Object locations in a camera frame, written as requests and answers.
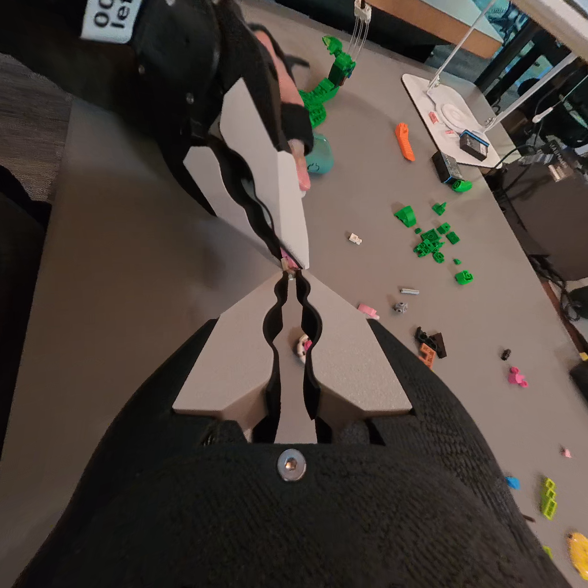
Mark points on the white instruction stand base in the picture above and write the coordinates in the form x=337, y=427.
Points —
x=454, y=110

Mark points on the yellow rounded brick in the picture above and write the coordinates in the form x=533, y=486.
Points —
x=579, y=556

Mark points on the orange flat brick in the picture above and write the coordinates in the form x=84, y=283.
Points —
x=427, y=356

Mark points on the grey round brick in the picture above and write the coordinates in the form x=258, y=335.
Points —
x=400, y=308

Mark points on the green curved brick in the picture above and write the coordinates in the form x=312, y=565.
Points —
x=461, y=185

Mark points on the small pink brick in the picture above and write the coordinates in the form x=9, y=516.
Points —
x=285, y=256

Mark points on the lime brick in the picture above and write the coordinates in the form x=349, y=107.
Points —
x=549, y=498

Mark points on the group of green bricks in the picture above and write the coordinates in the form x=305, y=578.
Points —
x=429, y=239

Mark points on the tiny blue brick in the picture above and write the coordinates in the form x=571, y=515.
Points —
x=512, y=483

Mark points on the green brick plant stem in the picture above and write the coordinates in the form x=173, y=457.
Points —
x=321, y=96

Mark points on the black box blue trim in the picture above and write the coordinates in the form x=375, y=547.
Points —
x=473, y=145
x=445, y=166

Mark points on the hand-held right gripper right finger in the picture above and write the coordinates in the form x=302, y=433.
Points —
x=358, y=367

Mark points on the pink flat brick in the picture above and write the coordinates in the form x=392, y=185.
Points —
x=367, y=311

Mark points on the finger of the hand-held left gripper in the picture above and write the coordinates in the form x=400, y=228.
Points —
x=206, y=174
x=275, y=183

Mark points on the magenta brick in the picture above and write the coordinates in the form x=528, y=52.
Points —
x=518, y=377

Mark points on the grey desk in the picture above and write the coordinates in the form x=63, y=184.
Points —
x=138, y=275

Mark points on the person's left hand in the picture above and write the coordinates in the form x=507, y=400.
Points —
x=301, y=172

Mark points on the white pink brick flower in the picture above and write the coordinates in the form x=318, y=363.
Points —
x=303, y=348

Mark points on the teal round pot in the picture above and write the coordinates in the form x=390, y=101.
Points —
x=319, y=156

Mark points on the brown brick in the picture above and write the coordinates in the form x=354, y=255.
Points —
x=440, y=345

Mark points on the black power adapter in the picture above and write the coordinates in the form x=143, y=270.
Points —
x=581, y=381

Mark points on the black wedge brick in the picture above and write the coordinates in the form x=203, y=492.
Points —
x=425, y=336

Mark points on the orange brick separator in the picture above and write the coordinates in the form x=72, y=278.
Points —
x=405, y=142

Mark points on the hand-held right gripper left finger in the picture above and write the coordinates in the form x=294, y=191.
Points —
x=225, y=363

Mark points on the person's torso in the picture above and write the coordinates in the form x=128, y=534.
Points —
x=18, y=298

